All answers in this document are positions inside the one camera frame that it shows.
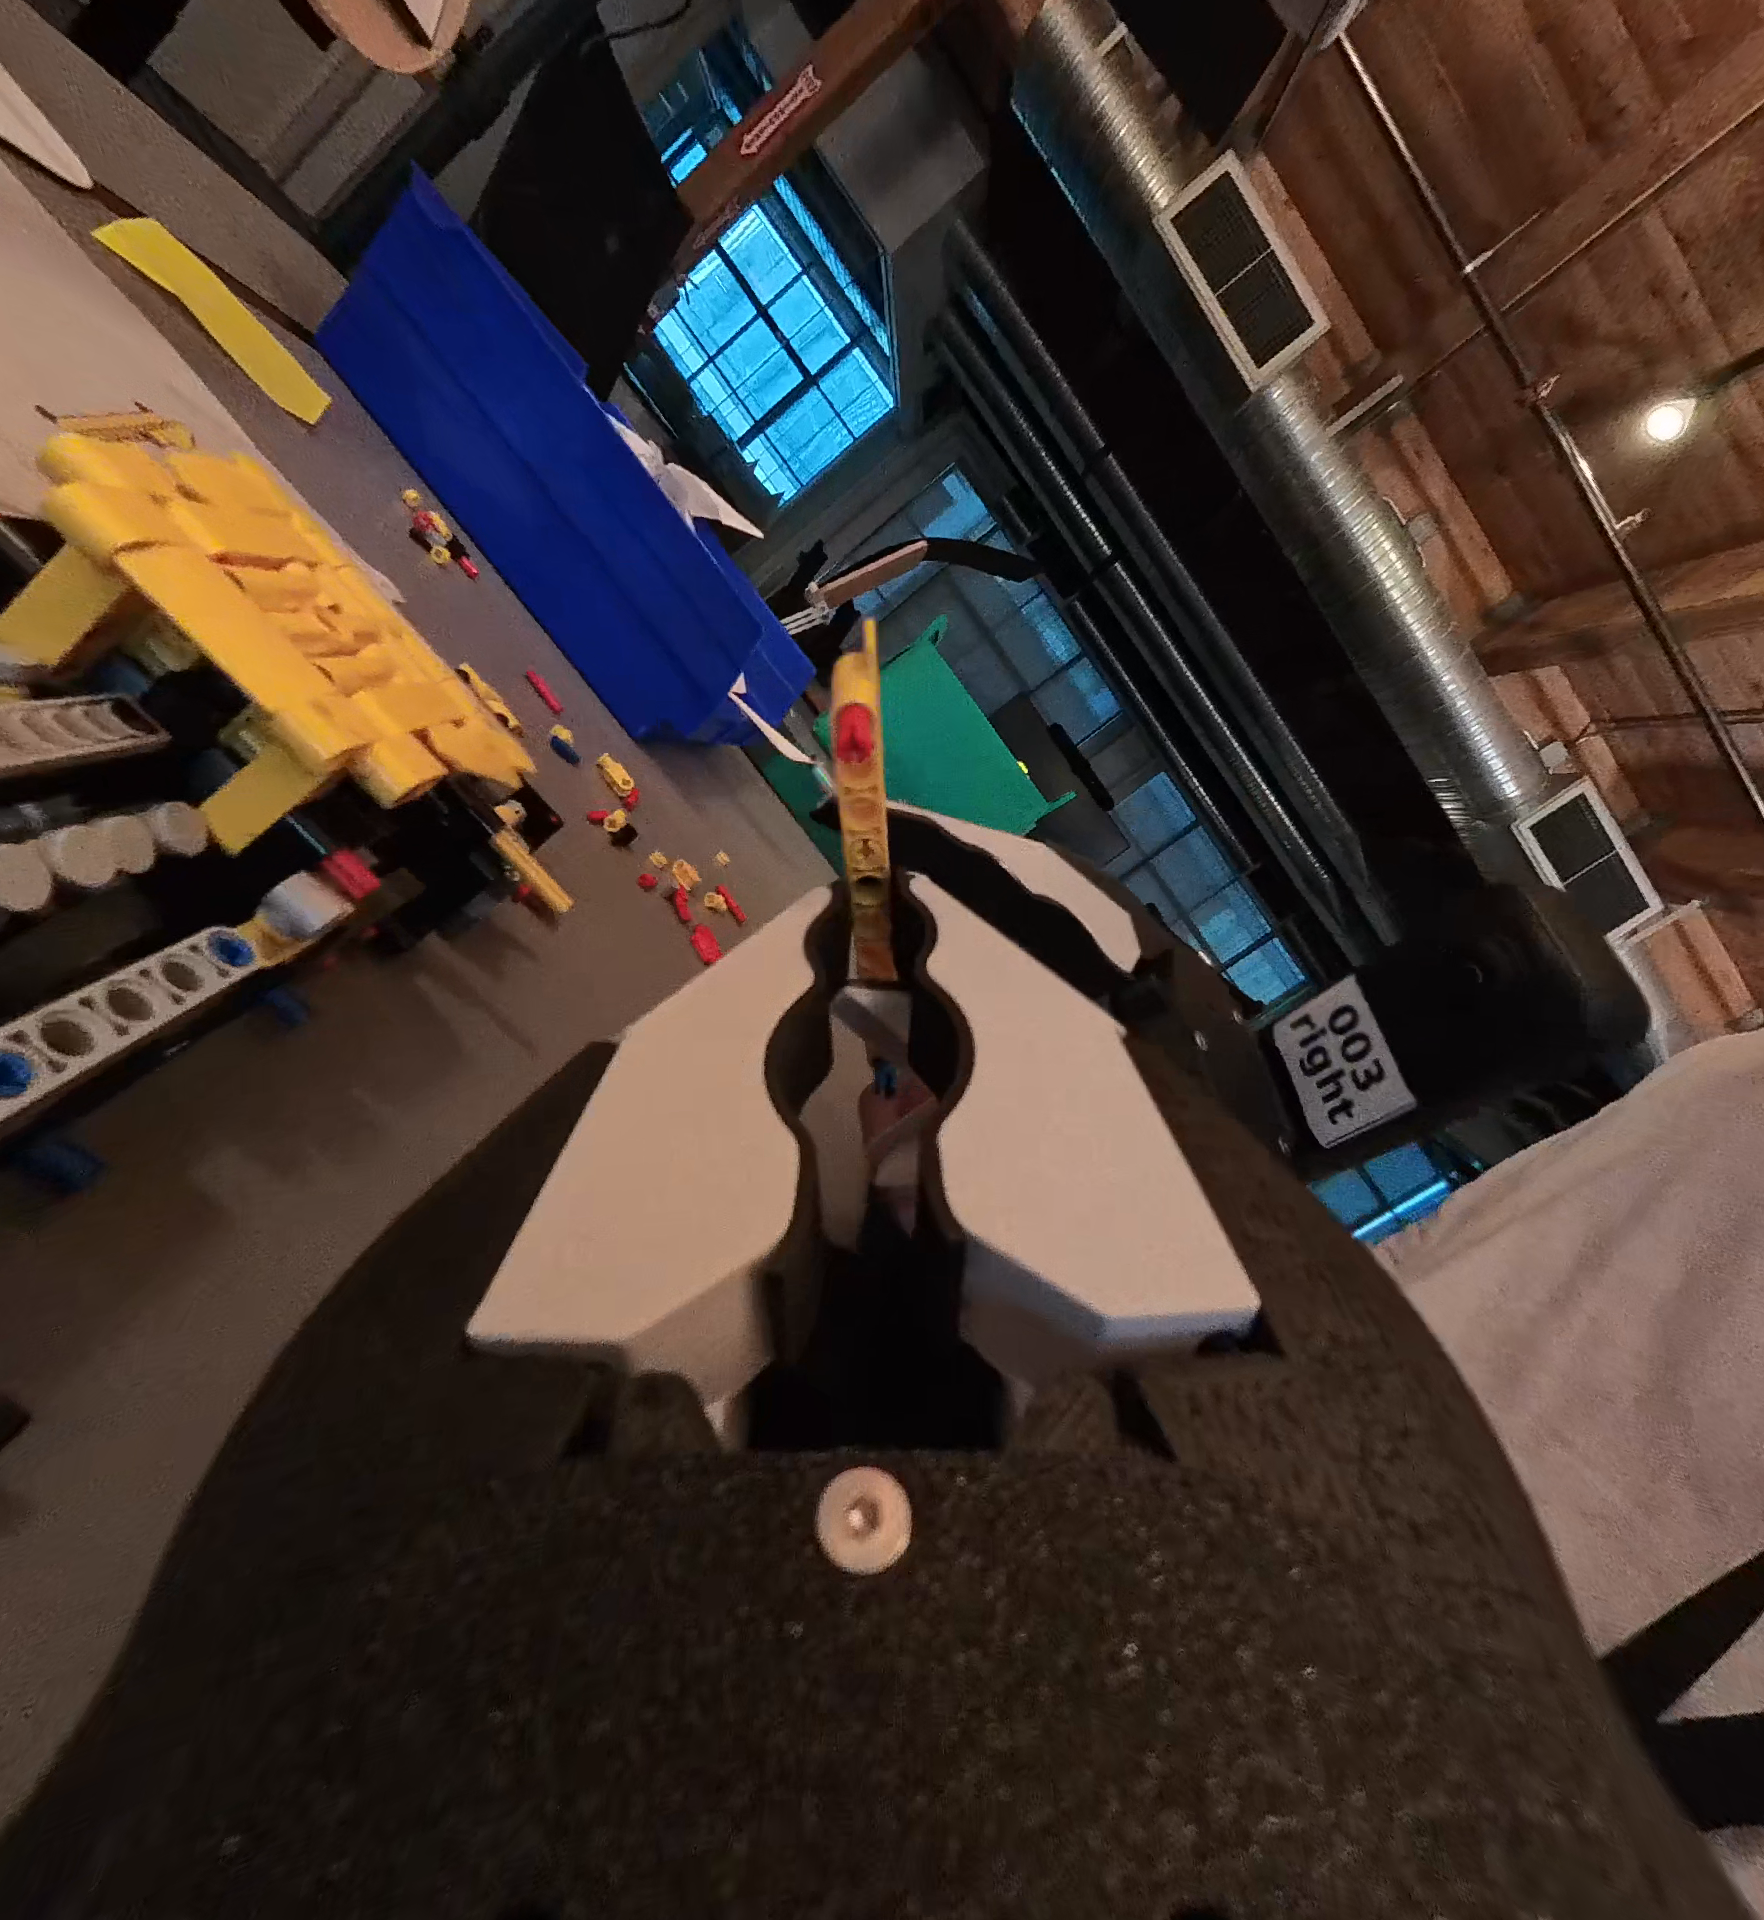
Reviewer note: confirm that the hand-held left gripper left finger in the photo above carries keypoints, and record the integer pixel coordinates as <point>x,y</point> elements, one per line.
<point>640,1200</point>

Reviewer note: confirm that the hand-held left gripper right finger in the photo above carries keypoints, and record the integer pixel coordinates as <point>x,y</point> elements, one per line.
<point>1093,1200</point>

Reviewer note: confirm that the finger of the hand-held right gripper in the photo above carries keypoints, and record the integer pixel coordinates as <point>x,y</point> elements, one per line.
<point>868,1032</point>
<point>1021,910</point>

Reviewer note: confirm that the yellow beam assembly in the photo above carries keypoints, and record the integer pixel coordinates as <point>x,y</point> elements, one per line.
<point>862,811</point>

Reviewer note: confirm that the yellow toy car model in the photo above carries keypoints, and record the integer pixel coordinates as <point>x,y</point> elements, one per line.
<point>269,598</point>

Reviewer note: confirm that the grey desk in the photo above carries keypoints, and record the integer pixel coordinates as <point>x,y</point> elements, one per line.
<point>221,1272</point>

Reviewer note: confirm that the scatter of small bricks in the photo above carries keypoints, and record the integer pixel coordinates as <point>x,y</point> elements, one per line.
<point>702,939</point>

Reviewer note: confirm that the white vent grille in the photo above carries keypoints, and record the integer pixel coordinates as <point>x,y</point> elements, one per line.
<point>1590,854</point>
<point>1241,272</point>

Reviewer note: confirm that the person's white shirt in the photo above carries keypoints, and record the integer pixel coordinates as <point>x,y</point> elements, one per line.
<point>1646,1272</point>

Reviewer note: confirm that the crumpled white paper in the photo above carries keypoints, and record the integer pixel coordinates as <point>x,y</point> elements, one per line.
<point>685,484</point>

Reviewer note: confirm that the paned window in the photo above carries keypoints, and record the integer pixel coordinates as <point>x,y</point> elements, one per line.
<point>776,346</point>

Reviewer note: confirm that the ceiling lamp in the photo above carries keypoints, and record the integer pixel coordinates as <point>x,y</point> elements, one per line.
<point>1661,425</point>

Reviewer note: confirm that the blue storage bin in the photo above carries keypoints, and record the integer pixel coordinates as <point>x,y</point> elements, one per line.
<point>517,451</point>

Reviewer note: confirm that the yellow paper sheet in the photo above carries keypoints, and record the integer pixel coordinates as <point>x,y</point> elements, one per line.
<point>209,305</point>

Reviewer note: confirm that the open instruction booklet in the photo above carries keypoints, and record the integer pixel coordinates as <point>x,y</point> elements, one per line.
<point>13,331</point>

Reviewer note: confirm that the silver ventilation duct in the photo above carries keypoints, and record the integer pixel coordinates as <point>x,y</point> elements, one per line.
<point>1363,527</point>

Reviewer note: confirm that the wooden post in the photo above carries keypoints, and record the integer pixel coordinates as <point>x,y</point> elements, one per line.
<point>822,109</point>

